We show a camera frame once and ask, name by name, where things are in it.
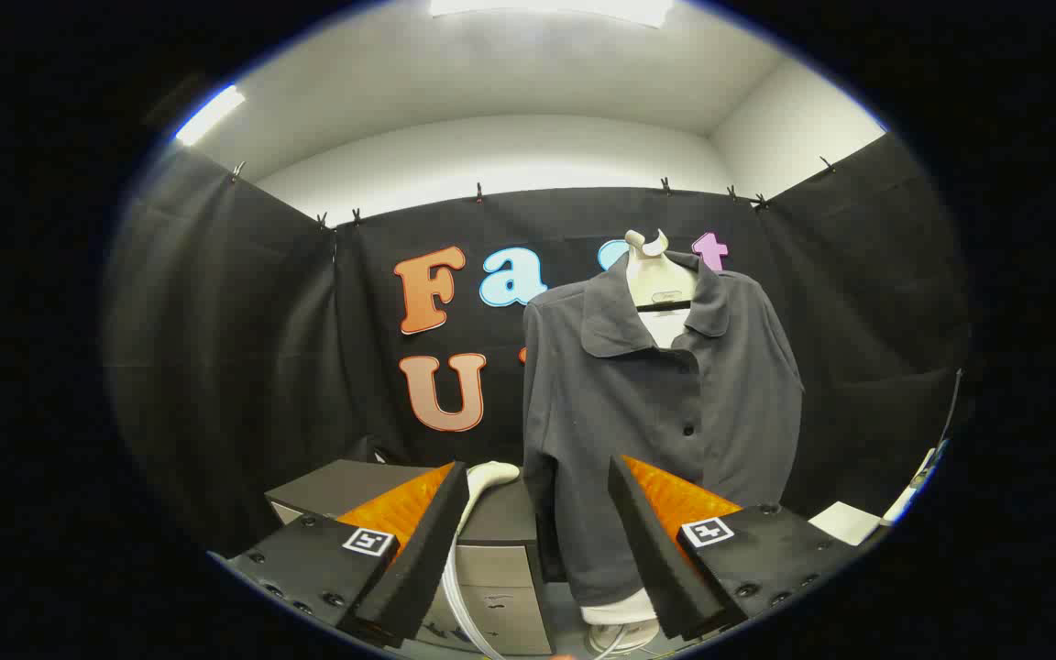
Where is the narrow ceiling light strip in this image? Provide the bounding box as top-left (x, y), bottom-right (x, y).
top-left (174, 84), bottom-right (247, 148)

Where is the grey button shirt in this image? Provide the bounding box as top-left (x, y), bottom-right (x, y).
top-left (522, 249), bottom-right (806, 608)

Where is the white side desk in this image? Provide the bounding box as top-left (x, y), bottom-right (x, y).
top-left (884, 440), bottom-right (949, 525)

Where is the wide ceiling light panel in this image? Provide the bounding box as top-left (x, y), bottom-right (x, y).
top-left (427, 0), bottom-right (676, 28)

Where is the grey drawer cabinet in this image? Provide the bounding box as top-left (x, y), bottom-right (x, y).
top-left (265, 458), bottom-right (556, 656)

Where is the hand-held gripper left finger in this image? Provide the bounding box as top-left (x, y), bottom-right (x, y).
top-left (207, 461), bottom-right (471, 650)

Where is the white mannequin torso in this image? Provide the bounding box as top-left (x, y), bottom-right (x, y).
top-left (580, 229), bottom-right (699, 629)

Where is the thin black cable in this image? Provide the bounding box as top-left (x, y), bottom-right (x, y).
top-left (936, 368), bottom-right (963, 450)

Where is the white table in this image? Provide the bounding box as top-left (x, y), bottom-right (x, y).
top-left (808, 501), bottom-right (883, 548)

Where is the round mannequin stand base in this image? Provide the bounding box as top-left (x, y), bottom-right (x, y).
top-left (588, 619), bottom-right (663, 656)

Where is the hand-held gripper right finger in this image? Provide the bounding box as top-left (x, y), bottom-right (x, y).
top-left (608, 455), bottom-right (864, 643)

